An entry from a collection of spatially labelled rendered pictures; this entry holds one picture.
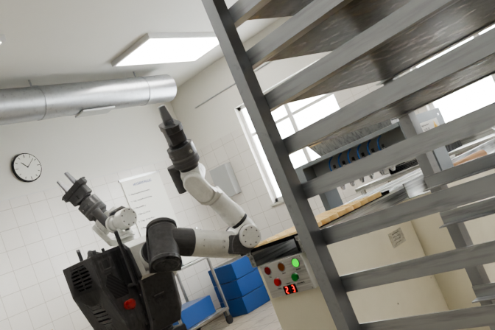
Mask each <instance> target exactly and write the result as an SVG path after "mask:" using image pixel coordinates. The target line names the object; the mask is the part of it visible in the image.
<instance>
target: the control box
mask: <svg viewBox="0 0 495 330"><path fill-rule="evenodd" d="M293 259H297V260H298V263H299V265H298V266H297V267H295V266H294V265H293V264H292V260H293ZM279 263H282V264H283V265H284V270H283V271H280V270H279V268H278V264H279ZM259 267H260V269H261V272H262V274H263V276H264V280H265V281H266V284H267V287H268V289H269V291H270V294H271V296H272V298H278V297H281V296H285V295H290V294H293V293H297V292H303V291H306V290H309V289H314V288H316V287H318V286H319V285H318V282H317V279H316V278H315V274H314V273H313V270H312V267H311V265H310V263H309V260H308V258H307V256H306V253H305V252H304V253H302V252H301V253H297V254H295V255H291V256H288V257H285V258H282V259H278V260H275V261H271V262H268V263H266V264H263V265H261V266H259ZM265 267H268V268H269V269H270V274H269V275H267V274H266V273H265V271H264V269H265ZM293 273H295V274H297V276H298V280H297V281H293V280H292V278H291V275H292V274H293ZM276 278H278V279H279V280H280V282H281V284H280V285H279V286H276V285H275V284H274V279H276ZM291 285H293V286H294V288H295V290H293V291H295V292H293V291H292V288H293V287H291ZM285 287H287V288H288V290H289V293H288V294H287V292H286V289H287V288H286V289H285Z"/></svg>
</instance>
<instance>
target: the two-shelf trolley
mask: <svg viewBox="0 0 495 330"><path fill-rule="evenodd" d="M204 259H206V260H207V262H208V265H209V267H210V269H211V272H212V275H213V277H214V280H215V282H216V285H217V288H218V290H219V292H220V295H221V298H222V301H223V303H224V305H225V307H224V308H221V309H217V310H216V312H215V313H213V314H212V315H210V316H208V317H207V318H205V319H204V320H202V321H200V322H199V323H197V324H196V325H194V326H192V327H191V328H190V329H188V330H200V327H201V326H203V325H205V324H206V323H207V322H209V321H210V320H212V319H214V318H215V317H217V316H218V315H220V314H222V313H223V312H224V313H225V316H226V318H225V319H226V322H227V323H228V324H231V323H232V322H233V317H232V316H231V315H230V312H229V311H228V310H229V307H228V304H227V302H226V299H225V296H224V294H223V292H222V289H221V286H220V283H219V282H218V279H217V276H216V273H215V272H214V268H213V266H212V264H211V261H210V258H207V257H201V258H199V259H197V260H195V261H193V262H191V263H189V264H186V265H184V266H182V267H181V270H184V269H186V268H187V267H190V266H192V265H194V264H196V263H198V262H200V261H202V260H204ZM181 270H179V271H178V272H180V271H181ZM178 272H177V275H176V277H177V280H178V283H179V285H180V288H181V290H182V293H183V296H184V298H185V300H186V302H189V299H188V298H187V295H186V292H185V289H184V288H183V284H182V282H181V279H180V276H179V274H178Z"/></svg>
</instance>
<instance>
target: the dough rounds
mask: <svg viewBox="0 0 495 330"><path fill-rule="evenodd" d="M381 196H382V194H381V192H377V193H375V194H372V195H371V196H367V197H363V198H362V199H359V200H355V201H353V202H351V203H346V204H345V205H342V206H340V207H336V208H333V209H331V210H329V211H324V212H323V213H321V214H318V215H317V216H315V219H316V221H317V224H318V226H319V227H320V226H322V225H325V224H326V223H328V222H331V221H332V220H335V219H336V218H338V217H341V216H342V215H344V214H347V213H348V212H350V211H353V210H354V209H356V208H359V207H360V206H363V205H364V204H366V203H369V202H370V201H372V200H375V199H376V198H378V197H381ZM293 234H297V231H296V230H295V226H293V227H291V228H289V229H286V230H285V231H283V232H281V233H279V234H276V235H275V236H271V237H270V238H268V239H266V240H264V241H261V242H260V243H258V245H257V246H255V248H257V247H258V246H261V245H265V244H267V243H270V242H274V241H276V240H279V239H283V238H284V237H287V236H291V235H293Z"/></svg>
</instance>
